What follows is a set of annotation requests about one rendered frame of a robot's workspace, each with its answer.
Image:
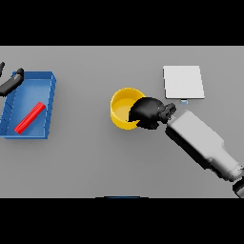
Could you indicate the dark right robot hand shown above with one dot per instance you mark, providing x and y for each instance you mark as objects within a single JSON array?
[{"x": 148, "y": 111}]

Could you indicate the dark left robot hand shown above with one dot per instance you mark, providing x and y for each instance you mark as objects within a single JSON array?
[{"x": 11, "y": 82}]

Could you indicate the yellow bowl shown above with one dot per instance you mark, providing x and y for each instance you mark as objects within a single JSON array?
[{"x": 122, "y": 109}]

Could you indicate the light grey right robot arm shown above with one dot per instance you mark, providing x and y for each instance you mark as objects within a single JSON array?
[{"x": 203, "y": 143}]

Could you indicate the red beaker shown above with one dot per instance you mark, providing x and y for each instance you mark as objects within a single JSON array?
[{"x": 29, "y": 117}]

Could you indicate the pale square measuring scale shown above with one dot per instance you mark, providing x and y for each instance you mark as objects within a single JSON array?
[{"x": 183, "y": 82}]

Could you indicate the blue tray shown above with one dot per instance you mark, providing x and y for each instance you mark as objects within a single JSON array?
[{"x": 28, "y": 95}]

